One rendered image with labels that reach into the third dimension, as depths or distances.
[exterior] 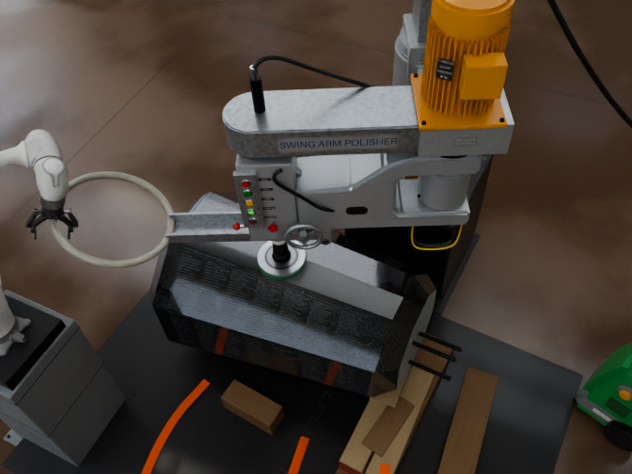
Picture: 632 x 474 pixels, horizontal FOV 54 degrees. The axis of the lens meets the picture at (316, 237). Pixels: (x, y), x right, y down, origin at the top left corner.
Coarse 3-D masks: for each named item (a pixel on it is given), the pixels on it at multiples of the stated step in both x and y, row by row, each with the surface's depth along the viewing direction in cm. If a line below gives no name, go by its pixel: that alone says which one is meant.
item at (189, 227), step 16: (176, 224) 262; (192, 224) 261; (208, 224) 261; (224, 224) 261; (240, 224) 260; (176, 240) 255; (192, 240) 255; (208, 240) 255; (224, 240) 255; (240, 240) 255; (256, 240) 255; (272, 240) 255
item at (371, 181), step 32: (320, 160) 237; (352, 160) 233; (384, 160) 220; (416, 160) 216; (448, 160) 215; (480, 160) 216; (320, 192) 228; (352, 192) 227; (384, 192) 227; (416, 192) 244; (320, 224) 241; (352, 224) 241; (384, 224) 241; (416, 224) 241; (448, 224) 241
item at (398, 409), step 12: (384, 396) 299; (396, 396) 299; (396, 408) 295; (408, 408) 295; (384, 420) 292; (396, 420) 292; (372, 432) 289; (384, 432) 288; (396, 432) 288; (372, 444) 285; (384, 444) 285
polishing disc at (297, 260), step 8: (264, 248) 276; (272, 248) 276; (296, 248) 275; (264, 256) 273; (296, 256) 273; (304, 256) 272; (264, 264) 270; (272, 264) 270; (280, 264) 270; (288, 264) 270; (296, 264) 270; (264, 272) 269; (272, 272) 268; (280, 272) 268; (288, 272) 267
